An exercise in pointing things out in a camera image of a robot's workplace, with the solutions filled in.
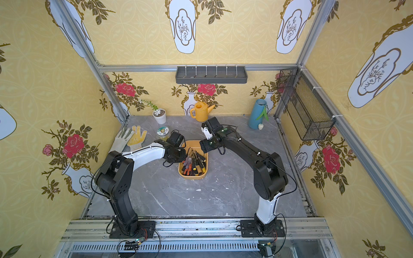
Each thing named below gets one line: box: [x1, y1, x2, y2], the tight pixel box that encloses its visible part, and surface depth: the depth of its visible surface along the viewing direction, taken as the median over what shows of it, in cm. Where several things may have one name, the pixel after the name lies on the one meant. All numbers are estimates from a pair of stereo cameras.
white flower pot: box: [152, 108, 167, 125], surface depth 115 cm
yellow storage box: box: [177, 140, 209, 181], surface depth 93 cm
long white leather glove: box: [108, 127, 135, 154], surface depth 111 cm
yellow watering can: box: [189, 101, 216, 123], surface depth 116 cm
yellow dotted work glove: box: [127, 125, 148, 151], surface depth 109 cm
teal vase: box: [247, 98, 268, 130], surface depth 105 cm
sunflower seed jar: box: [156, 125, 170, 142], surface depth 104 cm
